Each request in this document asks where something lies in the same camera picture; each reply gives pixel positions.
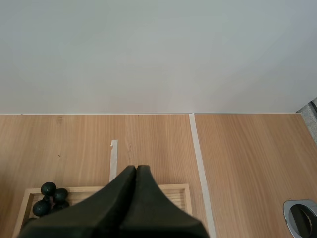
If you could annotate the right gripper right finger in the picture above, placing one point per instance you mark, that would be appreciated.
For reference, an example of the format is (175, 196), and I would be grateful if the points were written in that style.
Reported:
(158, 215)

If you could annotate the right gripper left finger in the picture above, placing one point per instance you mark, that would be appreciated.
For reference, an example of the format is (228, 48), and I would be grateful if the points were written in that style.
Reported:
(99, 213)

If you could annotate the shallow wooden tray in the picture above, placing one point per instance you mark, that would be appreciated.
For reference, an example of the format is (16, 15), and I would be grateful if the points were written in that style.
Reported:
(177, 198)

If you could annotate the bunch of dark toy grapes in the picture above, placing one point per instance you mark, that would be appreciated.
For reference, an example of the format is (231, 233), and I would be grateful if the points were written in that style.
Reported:
(50, 199)

